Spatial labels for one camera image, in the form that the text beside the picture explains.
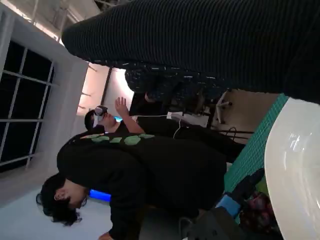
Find person wearing headset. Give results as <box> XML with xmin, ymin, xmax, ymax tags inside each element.
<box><xmin>84</xmin><ymin>96</ymin><xmax>246</xmax><ymax>163</ymax></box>

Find dark grid window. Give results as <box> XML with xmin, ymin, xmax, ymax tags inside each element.
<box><xmin>0</xmin><ymin>41</ymin><xmax>60</xmax><ymax>173</ymax></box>

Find white charger cable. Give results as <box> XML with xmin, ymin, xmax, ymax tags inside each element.
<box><xmin>137</xmin><ymin>111</ymin><xmax>186</xmax><ymax>139</ymax></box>

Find standing person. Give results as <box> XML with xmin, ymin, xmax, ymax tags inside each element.
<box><xmin>36</xmin><ymin>132</ymin><xmax>227</xmax><ymax>240</ymax></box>

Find white VR headset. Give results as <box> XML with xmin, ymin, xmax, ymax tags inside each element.
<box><xmin>91</xmin><ymin>105</ymin><xmax>109</xmax><ymax>127</ymax></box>

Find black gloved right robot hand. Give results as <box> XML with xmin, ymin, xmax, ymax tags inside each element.
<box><xmin>61</xmin><ymin>0</ymin><xmax>320</xmax><ymax>105</ymax></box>

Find white square plate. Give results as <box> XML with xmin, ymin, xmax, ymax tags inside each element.
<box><xmin>264</xmin><ymin>96</ymin><xmax>320</xmax><ymax>240</ymax></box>

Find red toy grape bunch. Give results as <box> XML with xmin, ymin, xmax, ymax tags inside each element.
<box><xmin>238</xmin><ymin>179</ymin><xmax>279</xmax><ymax>236</ymax></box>

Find green cutting mat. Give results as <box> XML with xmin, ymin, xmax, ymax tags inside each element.
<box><xmin>223</xmin><ymin>93</ymin><xmax>291</xmax><ymax>201</ymax></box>

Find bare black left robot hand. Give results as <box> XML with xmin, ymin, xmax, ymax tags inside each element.
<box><xmin>215</xmin><ymin>167</ymin><xmax>267</xmax><ymax>219</ymax></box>

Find blue lit screen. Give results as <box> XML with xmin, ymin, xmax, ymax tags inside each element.
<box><xmin>88</xmin><ymin>188</ymin><xmax>111</xmax><ymax>203</ymax></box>

